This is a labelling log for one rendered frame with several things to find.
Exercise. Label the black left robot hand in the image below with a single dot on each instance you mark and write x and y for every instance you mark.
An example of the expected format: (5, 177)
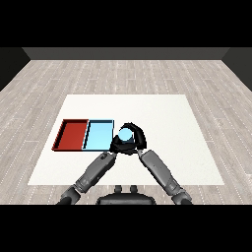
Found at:
(124, 148)

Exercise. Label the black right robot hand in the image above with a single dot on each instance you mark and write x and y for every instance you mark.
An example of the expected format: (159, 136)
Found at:
(141, 137)

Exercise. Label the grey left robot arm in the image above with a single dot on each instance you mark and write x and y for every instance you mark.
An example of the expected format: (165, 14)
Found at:
(95, 172)

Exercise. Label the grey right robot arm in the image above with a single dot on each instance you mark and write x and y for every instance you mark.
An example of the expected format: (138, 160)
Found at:
(160, 172)

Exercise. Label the small blue can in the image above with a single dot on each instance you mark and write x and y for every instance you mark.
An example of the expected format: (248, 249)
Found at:
(124, 134)

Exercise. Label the light blue shallow open box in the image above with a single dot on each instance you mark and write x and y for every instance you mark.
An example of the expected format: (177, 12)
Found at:
(99, 135)

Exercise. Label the red shallow open box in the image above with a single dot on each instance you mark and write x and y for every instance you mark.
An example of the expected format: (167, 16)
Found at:
(73, 135)

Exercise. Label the dark grey robot body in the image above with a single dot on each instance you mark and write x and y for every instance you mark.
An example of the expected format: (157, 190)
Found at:
(126, 199)

